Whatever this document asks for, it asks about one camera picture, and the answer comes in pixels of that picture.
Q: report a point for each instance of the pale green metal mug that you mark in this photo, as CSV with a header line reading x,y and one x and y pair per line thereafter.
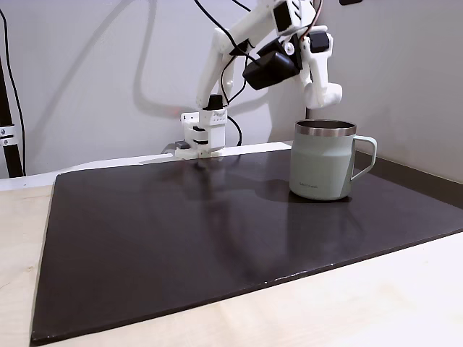
x,y
320,162

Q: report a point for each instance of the grey table clamp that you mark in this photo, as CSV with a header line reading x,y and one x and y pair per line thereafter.
x,y
173,147

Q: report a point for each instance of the black table mat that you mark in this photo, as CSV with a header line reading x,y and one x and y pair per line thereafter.
x,y
181,235

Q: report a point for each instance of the black stand pole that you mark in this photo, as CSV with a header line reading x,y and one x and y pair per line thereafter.
x,y
11,155

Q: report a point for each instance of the black camera box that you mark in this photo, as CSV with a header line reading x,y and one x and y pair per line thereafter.
x,y
271,70

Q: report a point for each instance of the black wall socket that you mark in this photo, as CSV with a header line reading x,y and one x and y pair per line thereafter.
x,y
351,1

